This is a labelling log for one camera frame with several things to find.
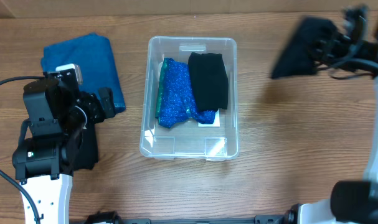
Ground black garment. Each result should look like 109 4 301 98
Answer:
270 16 337 80
188 52 229 111

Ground blue green sequin garment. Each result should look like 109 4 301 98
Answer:
155 58 216 128

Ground clear plastic storage bin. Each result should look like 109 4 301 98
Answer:
139 36 239 161

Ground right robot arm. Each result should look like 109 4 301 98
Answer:
271 4 378 223

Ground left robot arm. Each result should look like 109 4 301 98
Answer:
12 68 116 223

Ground folded blue denim cloth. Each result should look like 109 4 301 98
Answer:
40 33 126 113

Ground folded black cloth left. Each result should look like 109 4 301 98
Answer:
73 124 99 171

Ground white label in bin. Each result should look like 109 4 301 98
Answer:
198 110 220 128

